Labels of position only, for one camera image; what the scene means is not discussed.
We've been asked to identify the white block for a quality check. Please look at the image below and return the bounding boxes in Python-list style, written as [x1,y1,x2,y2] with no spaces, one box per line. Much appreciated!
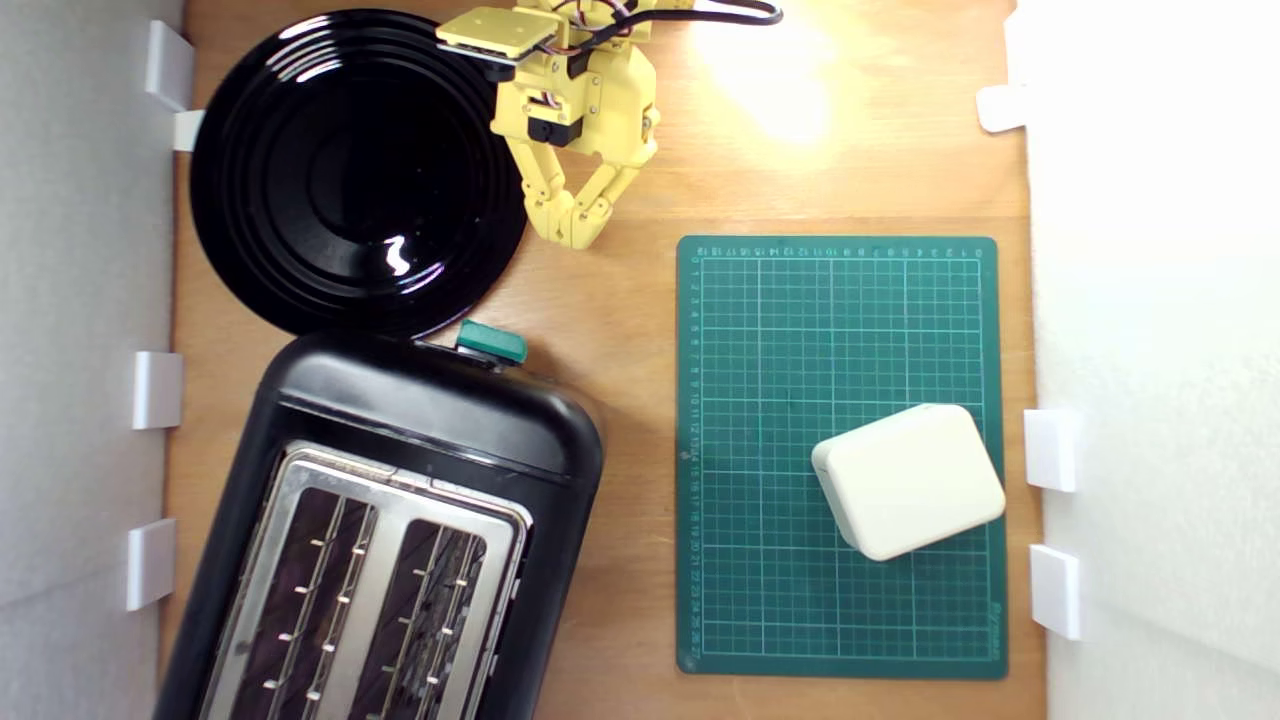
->
[811,403,1008,563]

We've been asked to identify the green cutting mat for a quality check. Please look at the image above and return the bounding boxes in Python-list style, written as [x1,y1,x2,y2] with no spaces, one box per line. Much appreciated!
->
[676,236,1009,681]

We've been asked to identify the yellow wrist camera housing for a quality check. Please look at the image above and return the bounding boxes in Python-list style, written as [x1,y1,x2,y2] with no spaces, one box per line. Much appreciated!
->
[435,6,563,71]

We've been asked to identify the black two-slot toaster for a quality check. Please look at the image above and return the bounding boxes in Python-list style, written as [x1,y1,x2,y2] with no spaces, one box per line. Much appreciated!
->
[152,330,607,720]

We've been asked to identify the black plate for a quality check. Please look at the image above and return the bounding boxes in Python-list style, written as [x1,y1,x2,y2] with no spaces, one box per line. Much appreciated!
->
[189,8,531,339]

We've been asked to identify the green toaster lever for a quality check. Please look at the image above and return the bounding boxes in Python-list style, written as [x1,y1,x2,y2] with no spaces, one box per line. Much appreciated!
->
[455,319,529,366]

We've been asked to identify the black cable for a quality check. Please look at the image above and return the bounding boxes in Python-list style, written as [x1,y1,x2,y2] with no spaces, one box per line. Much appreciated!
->
[560,0,785,53]

